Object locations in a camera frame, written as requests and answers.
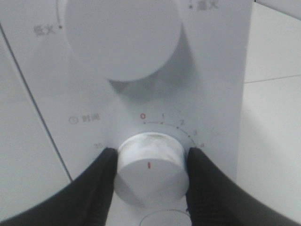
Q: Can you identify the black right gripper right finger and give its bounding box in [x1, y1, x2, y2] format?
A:
[186, 147, 299, 226]

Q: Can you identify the white microwave knob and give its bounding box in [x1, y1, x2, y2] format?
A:
[64, 0, 182, 81]
[114, 132, 189, 208]

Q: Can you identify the white microwave oven body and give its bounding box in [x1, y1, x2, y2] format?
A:
[0, 0, 253, 226]

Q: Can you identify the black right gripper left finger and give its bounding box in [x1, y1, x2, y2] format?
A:
[0, 148, 118, 226]

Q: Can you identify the round white door release button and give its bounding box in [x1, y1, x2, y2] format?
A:
[139, 209, 192, 226]

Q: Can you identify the white microwave door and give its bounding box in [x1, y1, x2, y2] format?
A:
[0, 31, 72, 220]

